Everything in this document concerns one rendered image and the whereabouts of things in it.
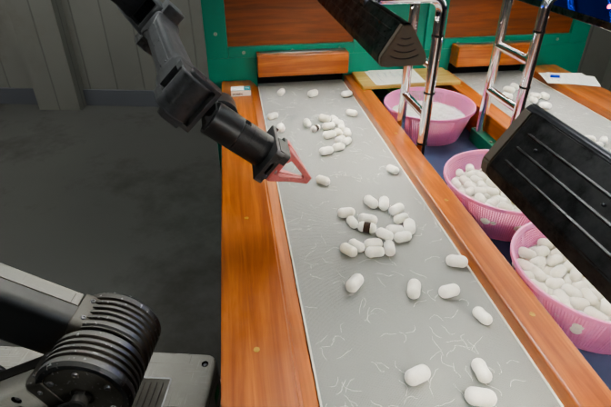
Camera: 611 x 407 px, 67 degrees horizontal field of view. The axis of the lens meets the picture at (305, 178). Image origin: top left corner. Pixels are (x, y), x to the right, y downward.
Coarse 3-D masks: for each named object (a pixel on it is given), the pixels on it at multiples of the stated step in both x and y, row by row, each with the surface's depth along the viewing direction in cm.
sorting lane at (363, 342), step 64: (320, 128) 127; (320, 192) 99; (384, 192) 99; (320, 256) 81; (384, 256) 81; (320, 320) 69; (384, 320) 69; (448, 320) 69; (320, 384) 60; (384, 384) 60; (448, 384) 60; (512, 384) 60
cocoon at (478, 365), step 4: (476, 360) 61; (480, 360) 61; (472, 364) 61; (476, 364) 60; (480, 364) 60; (484, 364) 60; (472, 368) 61; (476, 368) 60; (480, 368) 60; (484, 368) 60; (476, 372) 60; (480, 372) 59; (484, 372) 59; (488, 372) 59; (476, 376) 60; (480, 376) 59; (484, 376) 59; (488, 376) 59; (492, 376) 59; (480, 380) 59; (484, 380) 59; (488, 380) 59
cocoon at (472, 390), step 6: (468, 390) 57; (474, 390) 57; (480, 390) 57; (486, 390) 57; (468, 396) 56; (474, 396) 56; (480, 396) 56; (486, 396) 56; (492, 396) 56; (468, 402) 57; (474, 402) 56; (480, 402) 56; (486, 402) 56; (492, 402) 56
